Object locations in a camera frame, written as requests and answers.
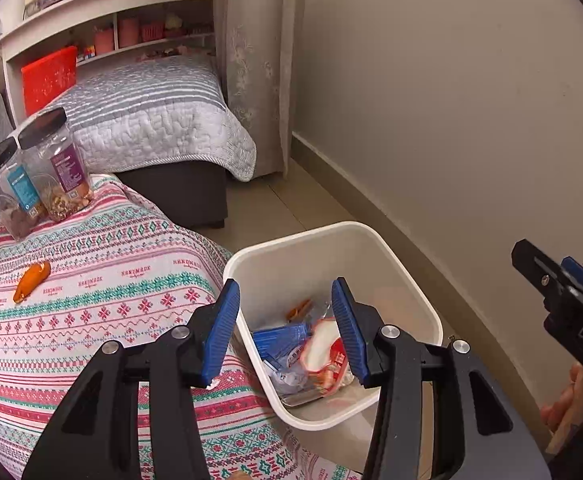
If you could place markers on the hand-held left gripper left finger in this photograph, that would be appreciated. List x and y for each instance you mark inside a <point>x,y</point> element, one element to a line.
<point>224,325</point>

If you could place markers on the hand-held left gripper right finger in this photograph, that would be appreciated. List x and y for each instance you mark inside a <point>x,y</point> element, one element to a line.
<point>346,325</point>

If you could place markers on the blue wrapper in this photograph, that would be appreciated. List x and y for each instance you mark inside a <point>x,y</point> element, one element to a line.
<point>281,340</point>

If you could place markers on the white plastic bin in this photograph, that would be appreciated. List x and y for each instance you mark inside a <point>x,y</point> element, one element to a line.
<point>321,255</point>

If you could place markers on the person's right hand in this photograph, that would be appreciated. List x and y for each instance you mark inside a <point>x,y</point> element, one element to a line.
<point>569,400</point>

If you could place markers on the red and white snack packet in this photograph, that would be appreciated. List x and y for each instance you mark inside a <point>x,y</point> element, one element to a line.
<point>321,355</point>

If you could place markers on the brown wrapper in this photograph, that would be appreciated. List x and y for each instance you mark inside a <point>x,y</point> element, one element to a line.
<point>299,310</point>

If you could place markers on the clear plastic wrapper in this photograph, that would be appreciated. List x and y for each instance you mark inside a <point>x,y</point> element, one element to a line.
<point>291,380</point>

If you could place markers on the dark bed base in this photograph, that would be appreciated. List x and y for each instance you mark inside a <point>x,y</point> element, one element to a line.
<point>181,195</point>

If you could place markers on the patterned tablecloth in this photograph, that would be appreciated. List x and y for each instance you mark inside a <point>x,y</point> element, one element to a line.
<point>96,270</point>

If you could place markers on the orange wrapper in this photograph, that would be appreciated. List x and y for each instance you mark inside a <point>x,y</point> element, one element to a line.
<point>31,282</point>

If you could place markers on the grey striped bed quilt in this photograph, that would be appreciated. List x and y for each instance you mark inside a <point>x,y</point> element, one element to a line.
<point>156,115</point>

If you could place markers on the plastic jar with purple label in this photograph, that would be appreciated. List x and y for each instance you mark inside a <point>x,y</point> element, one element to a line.
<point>56,160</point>

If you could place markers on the plastic jar with teal label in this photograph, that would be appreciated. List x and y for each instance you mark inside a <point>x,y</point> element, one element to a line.
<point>11,190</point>

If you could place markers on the flowered grey curtain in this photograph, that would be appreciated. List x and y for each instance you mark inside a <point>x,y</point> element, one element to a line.
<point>256,60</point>

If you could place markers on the pink basket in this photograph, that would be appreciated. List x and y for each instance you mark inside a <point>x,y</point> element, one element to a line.
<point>152,33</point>

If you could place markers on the red plastic box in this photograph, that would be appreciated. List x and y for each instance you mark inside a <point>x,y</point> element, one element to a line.
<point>48,80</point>

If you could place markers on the pink pot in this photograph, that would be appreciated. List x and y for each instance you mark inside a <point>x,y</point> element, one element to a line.
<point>128,32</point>
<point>104,41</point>

